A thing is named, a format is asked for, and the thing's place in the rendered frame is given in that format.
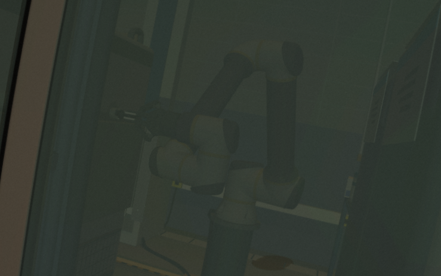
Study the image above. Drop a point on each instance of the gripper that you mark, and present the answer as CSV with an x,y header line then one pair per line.
x,y
148,119

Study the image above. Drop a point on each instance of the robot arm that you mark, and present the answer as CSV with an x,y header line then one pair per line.
x,y
279,126

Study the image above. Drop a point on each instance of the dark grey trolley cabinet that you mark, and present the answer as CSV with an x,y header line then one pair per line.
x,y
400,207

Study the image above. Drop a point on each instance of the blue upright pole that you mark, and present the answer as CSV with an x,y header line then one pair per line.
x,y
162,50

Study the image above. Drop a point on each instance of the yellow tag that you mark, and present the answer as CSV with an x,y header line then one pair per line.
x,y
177,184

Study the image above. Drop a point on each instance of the small white box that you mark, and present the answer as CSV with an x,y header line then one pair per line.
x,y
130,226

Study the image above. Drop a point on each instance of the brown round floor disc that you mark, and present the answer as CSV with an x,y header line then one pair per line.
x,y
272,262

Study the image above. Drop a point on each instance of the grey notice panel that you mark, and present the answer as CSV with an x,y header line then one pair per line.
x,y
408,84

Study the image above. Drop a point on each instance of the blue door frame post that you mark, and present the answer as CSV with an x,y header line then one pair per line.
x,y
70,146

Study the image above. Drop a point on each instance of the beige wall pillar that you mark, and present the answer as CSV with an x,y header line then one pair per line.
x,y
24,146

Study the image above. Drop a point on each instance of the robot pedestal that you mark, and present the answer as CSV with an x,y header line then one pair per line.
x,y
226,249

